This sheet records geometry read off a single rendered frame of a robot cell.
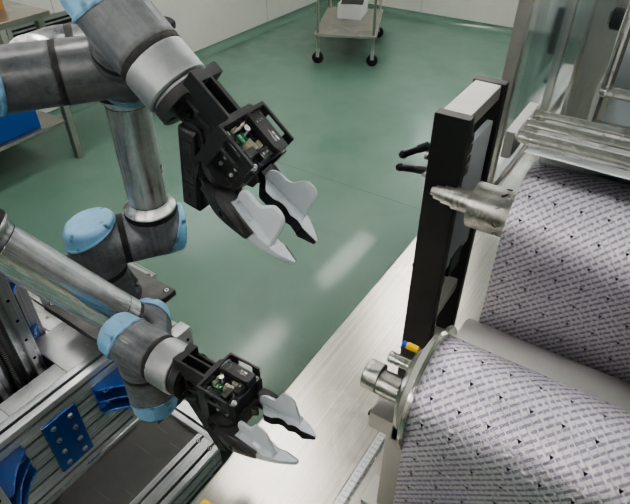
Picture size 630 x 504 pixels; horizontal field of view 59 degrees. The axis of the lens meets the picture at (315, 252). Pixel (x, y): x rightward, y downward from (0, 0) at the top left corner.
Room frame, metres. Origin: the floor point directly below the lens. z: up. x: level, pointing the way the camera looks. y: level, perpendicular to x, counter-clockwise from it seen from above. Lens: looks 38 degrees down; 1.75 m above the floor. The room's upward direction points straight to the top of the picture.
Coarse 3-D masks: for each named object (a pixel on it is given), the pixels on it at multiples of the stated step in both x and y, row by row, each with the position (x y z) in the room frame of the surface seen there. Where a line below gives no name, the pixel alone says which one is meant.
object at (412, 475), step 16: (400, 464) 0.33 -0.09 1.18; (416, 464) 0.33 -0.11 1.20; (400, 480) 0.33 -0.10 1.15; (416, 480) 0.32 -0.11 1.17; (432, 480) 0.31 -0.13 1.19; (448, 480) 0.31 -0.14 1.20; (400, 496) 0.33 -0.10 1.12; (416, 496) 0.32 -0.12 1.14; (432, 496) 0.31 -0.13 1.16; (448, 496) 0.30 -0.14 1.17; (464, 496) 0.29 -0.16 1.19; (480, 496) 0.29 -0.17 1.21
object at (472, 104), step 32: (480, 96) 0.74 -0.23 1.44; (448, 128) 0.68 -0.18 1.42; (480, 128) 0.76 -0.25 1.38; (448, 160) 0.67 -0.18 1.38; (480, 160) 0.76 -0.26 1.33; (448, 224) 0.67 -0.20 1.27; (416, 256) 0.69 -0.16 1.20; (448, 256) 0.70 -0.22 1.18; (416, 288) 0.68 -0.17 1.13; (448, 288) 0.76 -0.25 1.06; (416, 320) 0.68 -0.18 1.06; (448, 320) 0.79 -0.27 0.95
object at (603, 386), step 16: (464, 336) 0.48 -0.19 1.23; (480, 336) 0.48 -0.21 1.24; (496, 336) 0.48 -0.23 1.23; (512, 336) 0.49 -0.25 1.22; (496, 352) 0.45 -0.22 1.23; (512, 352) 0.45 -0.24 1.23; (528, 352) 0.45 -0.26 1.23; (544, 352) 0.46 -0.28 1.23; (544, 368) 0.43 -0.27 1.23; (560, 368) 0.43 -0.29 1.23; (576, 368) 0.43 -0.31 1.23; (592, 368) 0.44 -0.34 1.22; (576, 384) 0.41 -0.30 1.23; (592, 384) 0.40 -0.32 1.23; (608, 384) 0.41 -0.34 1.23; (624, 384) 0.41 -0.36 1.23; (608, 400) 0.38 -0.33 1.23; (624, 400) 0.38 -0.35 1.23
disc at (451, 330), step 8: (448, 328) 0.41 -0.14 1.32; (456, 328) 0.44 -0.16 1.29; (440, 336) 0.40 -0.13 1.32; (448, 336) 0.41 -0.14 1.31; (456, 336) 0.44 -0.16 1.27; (440, 344) 0.39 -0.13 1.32; (432, 352) 0.38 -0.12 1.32; (424, 360) 0.37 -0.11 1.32; (424, 368) 0.36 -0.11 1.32; (416, 384) 0.35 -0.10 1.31; (416, 392) 0.35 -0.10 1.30; (408, 400) 0.34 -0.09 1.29; (408, 408) 0.34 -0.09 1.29; (408, 416) 0.34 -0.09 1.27; (400, 424) 0.33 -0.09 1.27; (400, 432) 0.33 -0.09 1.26; (400, 440) 0.33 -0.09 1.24; (400, 448) 0.33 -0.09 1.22
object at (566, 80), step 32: (544, 0) 1.30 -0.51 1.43; (576, 0) 1.27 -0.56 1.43; (608, 0) 1.23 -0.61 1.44; (544, 32) 1.29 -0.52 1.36; (576, 32) 1.26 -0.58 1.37; (608, 32) 1.22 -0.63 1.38; (544, 64) 1.28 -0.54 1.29; (576, 64) 1.25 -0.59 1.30; (608, 64) 1.21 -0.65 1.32; (544, 96) 1.27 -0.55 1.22; (576, 96) 1.24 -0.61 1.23; (512, 160) 1.29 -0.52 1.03
